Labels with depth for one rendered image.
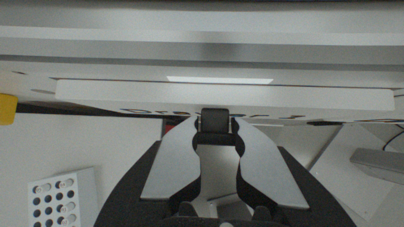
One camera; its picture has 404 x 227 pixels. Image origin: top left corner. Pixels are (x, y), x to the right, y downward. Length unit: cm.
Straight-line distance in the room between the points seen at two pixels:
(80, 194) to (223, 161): 87
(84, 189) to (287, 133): 113
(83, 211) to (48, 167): 13
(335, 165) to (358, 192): 21
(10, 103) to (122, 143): 16
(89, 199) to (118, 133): 12
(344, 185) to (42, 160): 148
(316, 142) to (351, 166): 24
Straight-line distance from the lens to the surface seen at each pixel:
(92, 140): 37
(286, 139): 119
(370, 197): 153
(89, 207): 37
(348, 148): 140
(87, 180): 36
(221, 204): 115
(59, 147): 41
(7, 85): 26
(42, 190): 37
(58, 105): 57
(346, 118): 26
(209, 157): 106
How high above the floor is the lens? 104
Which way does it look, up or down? 83 degrees down
